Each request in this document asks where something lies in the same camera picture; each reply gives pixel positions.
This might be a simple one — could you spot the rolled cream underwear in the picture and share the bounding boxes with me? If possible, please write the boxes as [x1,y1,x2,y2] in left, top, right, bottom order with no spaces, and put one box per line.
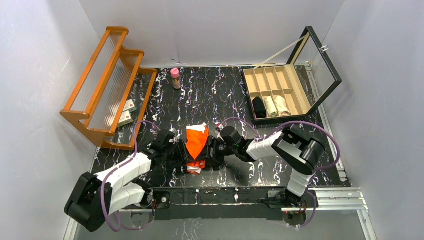
[263,96,278,117]

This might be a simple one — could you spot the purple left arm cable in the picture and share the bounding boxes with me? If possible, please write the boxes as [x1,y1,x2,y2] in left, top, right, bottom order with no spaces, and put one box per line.
[99,119,162,233]

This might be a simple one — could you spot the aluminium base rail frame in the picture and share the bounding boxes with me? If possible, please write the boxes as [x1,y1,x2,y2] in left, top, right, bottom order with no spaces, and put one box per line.
[64,64,379,240]

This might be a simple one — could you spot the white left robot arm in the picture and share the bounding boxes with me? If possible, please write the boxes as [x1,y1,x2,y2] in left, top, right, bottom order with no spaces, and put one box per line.
[64,130,189,232]

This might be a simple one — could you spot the rolled black underwear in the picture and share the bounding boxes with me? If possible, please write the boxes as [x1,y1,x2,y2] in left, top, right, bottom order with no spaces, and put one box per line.
[252,96,267,119]

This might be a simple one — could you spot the orange wooden shelf rack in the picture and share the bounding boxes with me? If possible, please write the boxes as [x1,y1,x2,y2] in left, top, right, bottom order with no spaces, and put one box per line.
[60,26,158,150]

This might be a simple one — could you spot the green white small box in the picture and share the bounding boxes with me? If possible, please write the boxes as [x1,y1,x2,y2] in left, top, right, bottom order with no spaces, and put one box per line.
[123,99,137,113]

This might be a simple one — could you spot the beige boxer underwear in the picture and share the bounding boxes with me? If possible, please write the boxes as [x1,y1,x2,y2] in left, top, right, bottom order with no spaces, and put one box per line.
[274,95,291,117]

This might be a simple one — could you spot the pink capped bottle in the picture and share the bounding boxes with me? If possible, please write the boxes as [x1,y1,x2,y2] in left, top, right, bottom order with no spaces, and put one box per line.
[170,68,182,90]

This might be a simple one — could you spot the orange boxer underwear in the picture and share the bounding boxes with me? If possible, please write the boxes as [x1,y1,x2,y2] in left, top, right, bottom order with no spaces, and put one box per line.
[186,122,209,175]

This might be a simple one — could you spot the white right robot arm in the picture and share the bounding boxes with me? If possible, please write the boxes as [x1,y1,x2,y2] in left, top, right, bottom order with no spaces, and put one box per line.
[200,126,325,199]

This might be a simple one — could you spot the black compartment storage box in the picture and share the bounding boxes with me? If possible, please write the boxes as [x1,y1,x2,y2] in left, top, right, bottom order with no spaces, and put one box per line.
[243,26,343,125]

